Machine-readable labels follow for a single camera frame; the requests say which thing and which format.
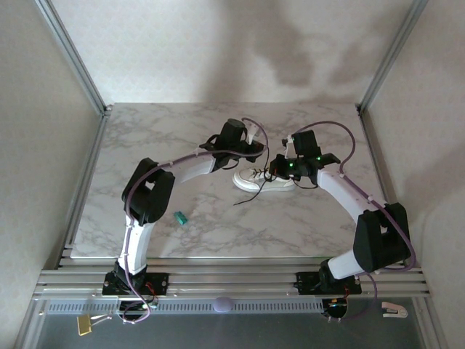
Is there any white sneaker shoe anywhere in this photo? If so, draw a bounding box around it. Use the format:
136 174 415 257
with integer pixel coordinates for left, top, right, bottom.
232 167 297 193

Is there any black shoelace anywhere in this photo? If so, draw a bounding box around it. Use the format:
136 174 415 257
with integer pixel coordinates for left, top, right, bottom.
232 159 280 206

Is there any purple putty lump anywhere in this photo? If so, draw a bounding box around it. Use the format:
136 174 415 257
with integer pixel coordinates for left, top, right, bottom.
213 296 233 313

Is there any black controller board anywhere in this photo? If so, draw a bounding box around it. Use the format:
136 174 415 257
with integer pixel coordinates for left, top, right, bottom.
119 300 159 321
322 298 350 321

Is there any white plastic clip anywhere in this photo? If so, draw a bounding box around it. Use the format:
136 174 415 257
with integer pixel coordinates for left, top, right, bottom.
381 300 408 319

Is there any gold binder clip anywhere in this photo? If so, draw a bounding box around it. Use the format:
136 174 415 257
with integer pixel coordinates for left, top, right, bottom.
76 314 113 336

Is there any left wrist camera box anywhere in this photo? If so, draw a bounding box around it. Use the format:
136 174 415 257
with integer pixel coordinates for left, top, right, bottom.
246 124 262 145

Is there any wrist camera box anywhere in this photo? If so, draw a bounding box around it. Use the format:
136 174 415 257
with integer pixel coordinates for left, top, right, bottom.
246 124 262 145
280 134 294 158

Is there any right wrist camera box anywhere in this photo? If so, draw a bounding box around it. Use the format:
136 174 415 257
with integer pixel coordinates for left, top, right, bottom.
280 134 294 158

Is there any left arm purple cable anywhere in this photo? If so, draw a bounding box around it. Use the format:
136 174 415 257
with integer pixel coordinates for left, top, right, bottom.
121 116 270 325

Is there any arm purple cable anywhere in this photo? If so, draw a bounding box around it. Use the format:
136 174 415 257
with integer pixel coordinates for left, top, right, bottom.
121 116 270 325
286 121 418 323

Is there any aluminium side rail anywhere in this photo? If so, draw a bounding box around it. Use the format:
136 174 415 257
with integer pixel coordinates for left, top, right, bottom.
54 111 112 270
357 108 411 268

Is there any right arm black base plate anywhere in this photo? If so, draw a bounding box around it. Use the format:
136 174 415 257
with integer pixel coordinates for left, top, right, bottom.
296 270 363 295

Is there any aluminium rail frame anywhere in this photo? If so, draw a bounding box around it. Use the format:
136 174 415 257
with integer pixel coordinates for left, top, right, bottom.
31 256 433 301

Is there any aluminium corner post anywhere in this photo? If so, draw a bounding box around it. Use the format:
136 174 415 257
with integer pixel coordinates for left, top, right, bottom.
34 0 112 116
357 0 429 113

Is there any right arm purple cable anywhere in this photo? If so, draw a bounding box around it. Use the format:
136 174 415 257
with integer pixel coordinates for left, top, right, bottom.
286 121 418 323

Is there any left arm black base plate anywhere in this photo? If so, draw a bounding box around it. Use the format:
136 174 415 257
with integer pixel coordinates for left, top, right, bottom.
102 271 170 296

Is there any grey slotted cable duct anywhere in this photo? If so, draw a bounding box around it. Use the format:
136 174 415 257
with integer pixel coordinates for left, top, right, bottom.
43 298 326 316

